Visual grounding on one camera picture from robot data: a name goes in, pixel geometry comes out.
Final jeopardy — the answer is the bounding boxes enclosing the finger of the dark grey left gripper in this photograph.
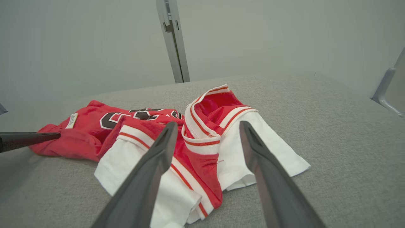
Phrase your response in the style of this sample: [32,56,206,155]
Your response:
[0,132,60,153]

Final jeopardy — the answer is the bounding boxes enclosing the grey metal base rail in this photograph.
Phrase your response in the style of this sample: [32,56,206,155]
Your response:
[371,47,405,118]

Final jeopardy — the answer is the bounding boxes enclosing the red jersey top white sleeves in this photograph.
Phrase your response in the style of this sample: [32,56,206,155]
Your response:
[32,84,311,228]

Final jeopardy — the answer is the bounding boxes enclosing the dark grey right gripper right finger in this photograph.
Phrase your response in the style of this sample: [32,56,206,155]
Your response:
[240,121,326,228]

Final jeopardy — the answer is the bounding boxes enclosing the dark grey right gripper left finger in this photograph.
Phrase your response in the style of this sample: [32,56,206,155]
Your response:
[92,122,178,228]

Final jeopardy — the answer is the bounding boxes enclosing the grey metal partition post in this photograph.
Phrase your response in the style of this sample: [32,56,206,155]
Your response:
[155,0,190,84]

